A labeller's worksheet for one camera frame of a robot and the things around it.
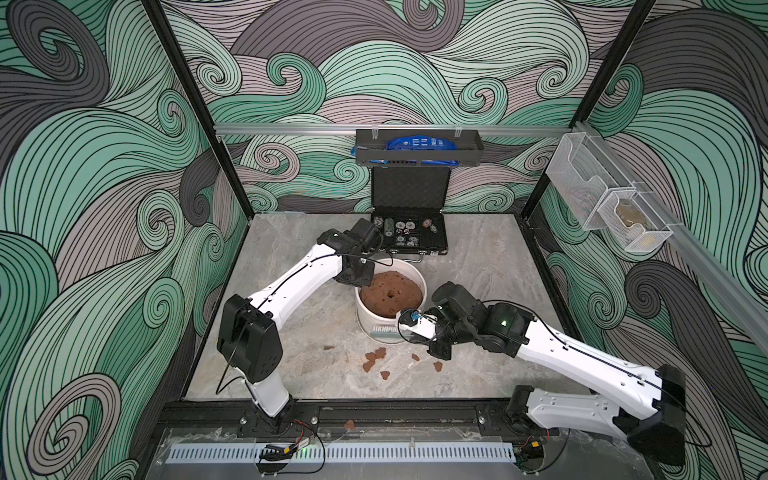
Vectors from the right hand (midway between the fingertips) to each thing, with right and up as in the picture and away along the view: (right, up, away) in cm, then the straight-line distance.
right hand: (418, 332), depth 72 cm
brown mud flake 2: (+1, -11, +12) cm, 16 cm away
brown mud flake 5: (+7, -13, +12) cm, 19 cm away
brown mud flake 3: (-8, -15, +10) cm, 20 cm away
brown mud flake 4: (-13, -13, +10) cm, 21 cm away
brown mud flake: (-10, -10, +13) cm, 19 cm away
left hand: (-14, +12, +11) cm, 22 cm away
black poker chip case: (+2, +35, +45) cm, 58 cm away
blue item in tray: (+4, +53, +21) cm, 57 cm away
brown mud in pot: (-6, +7, +14) cm, 17 cm away
